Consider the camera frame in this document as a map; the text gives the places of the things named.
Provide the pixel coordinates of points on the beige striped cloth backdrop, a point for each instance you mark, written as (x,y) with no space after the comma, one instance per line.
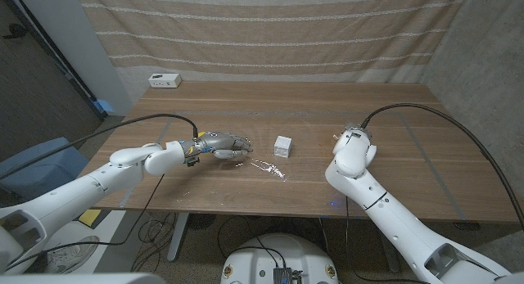
(266,30)

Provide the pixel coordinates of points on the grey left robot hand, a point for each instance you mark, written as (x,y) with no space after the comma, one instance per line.
(221,141)

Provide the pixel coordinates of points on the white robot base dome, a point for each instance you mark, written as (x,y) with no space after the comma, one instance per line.
(278,251)

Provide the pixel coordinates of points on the white sneaker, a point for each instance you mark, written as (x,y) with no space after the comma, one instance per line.
(69,255)

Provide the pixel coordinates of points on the grey electronics box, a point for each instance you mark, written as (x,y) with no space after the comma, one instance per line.
(283,275)

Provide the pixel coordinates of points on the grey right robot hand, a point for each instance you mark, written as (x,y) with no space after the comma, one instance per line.
(353,127)

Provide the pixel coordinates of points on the black round floor object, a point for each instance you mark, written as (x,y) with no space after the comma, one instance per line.
(200,221)

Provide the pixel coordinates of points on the small white box package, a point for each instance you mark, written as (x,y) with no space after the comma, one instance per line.
(282,147)

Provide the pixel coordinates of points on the metal table leg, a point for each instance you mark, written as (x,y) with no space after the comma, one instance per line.
(391,261)
(177,239)

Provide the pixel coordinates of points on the yellow flat pad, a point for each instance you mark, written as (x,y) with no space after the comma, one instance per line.
(89,217)

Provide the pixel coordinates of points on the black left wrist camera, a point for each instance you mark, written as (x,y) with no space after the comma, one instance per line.
(192,160)

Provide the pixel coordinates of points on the clear cellophane sheet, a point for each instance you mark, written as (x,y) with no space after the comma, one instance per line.
(270,169)

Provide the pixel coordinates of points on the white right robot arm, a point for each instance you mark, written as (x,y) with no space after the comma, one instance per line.
(368,194)

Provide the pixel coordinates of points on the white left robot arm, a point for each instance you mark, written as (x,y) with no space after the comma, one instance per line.
(82,190)

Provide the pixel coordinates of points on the blue-grey padded seat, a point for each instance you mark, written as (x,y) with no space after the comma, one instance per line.
(41,169)

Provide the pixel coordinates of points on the small blue plastic object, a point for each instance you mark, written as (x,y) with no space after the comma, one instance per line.
(104,106)

